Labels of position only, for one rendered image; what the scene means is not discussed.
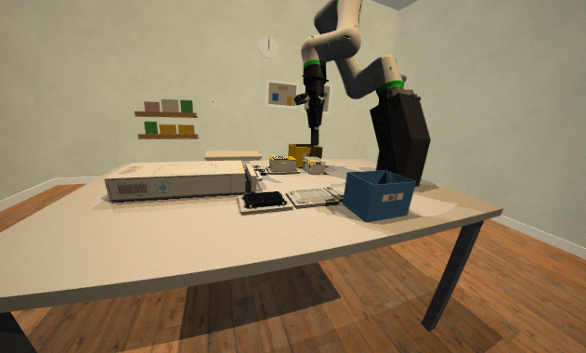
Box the yellow open-top bin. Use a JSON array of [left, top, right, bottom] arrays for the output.
[[288, 144, 322, 167]]

